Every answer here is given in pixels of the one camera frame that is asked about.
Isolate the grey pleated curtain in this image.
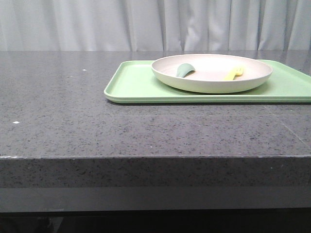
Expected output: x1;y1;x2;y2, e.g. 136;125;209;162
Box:
0;0;311;51

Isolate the yellow plastic fork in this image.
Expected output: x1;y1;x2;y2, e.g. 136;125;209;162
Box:
224;67;244;81

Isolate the white round plate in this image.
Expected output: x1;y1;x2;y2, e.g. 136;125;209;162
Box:
151;54;273;94

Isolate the teal green plastic spoon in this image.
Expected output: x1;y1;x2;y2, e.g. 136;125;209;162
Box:
176;63;195;78

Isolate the light green rectangular tray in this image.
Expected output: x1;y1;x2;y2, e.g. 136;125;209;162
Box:
104;60;311;104

